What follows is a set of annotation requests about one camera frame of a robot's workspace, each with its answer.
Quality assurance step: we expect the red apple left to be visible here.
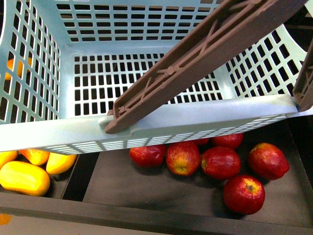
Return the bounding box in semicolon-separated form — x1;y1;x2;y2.
129;144;167;168

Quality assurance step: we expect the red apple far right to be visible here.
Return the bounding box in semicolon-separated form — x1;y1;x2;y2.
247;142;290;180

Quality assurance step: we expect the red apple centre right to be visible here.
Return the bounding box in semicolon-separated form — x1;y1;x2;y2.
211;133;244;149

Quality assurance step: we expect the yellow mango front left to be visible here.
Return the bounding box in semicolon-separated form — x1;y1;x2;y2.
0;161;50;196

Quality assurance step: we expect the red apple front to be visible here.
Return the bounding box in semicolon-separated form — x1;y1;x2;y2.
223;175;265;215

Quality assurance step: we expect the yellow mango upright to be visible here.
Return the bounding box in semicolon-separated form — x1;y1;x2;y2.
46;153;77;175

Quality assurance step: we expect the black apple bin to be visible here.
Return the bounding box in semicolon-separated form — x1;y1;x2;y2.
63;120;313;235

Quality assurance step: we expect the brown basket handle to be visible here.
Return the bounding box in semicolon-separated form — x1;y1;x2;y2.
105;0;305;134

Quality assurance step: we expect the red apple centre top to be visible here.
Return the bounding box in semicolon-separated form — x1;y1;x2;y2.
193;138;209;146

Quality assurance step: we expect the light blue plastic basket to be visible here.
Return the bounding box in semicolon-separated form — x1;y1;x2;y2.
0;0;306;155

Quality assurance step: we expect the red yellow apple centre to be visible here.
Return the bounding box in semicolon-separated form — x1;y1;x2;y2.
165;141;201;176

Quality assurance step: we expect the orange yellow mango behind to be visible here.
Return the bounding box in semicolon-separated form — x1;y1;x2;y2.
19;149;50;166

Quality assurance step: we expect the black mango bin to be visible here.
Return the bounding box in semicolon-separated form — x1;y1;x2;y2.
0;153;99;216

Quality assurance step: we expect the red apple lower centre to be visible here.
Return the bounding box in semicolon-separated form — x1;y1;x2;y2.
201;146;241;181

